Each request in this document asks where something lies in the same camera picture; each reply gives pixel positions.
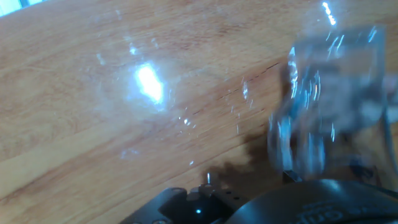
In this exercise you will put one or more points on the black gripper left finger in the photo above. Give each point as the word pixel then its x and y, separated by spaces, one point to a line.
pixel 224 196

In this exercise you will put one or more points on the glossy wooden board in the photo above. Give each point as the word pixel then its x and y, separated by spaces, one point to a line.
pixel 62 124

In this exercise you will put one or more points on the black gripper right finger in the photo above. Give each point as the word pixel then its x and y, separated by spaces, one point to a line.
pixel 290 176

